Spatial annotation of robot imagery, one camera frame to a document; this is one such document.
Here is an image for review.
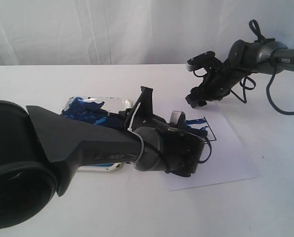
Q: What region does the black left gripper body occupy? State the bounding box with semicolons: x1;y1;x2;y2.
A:
123;112;205;177

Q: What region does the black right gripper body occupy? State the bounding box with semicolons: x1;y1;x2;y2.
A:
197;58;246;99

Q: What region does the white paper with black square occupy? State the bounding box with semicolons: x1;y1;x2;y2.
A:
163;114;259;191

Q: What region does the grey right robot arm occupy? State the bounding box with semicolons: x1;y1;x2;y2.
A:
186;39;294;108

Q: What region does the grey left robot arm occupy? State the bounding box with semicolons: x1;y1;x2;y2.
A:
0;87;210;229

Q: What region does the white tray with blue paint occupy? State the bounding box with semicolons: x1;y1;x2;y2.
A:
60;96;134;173

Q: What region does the white zip tie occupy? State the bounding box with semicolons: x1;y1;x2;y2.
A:
127;102;144;168

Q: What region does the white backdrop curtain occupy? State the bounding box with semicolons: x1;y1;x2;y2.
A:
0;0;294;66

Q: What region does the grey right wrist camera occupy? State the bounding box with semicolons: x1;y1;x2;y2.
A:
186;51;215;72

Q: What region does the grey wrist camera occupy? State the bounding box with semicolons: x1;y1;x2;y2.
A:
169;111;186;125
186;51;215;72

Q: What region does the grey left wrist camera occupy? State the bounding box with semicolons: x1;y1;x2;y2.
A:
169;111;186;125

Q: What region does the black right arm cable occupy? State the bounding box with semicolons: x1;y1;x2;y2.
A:
239;19;294;116

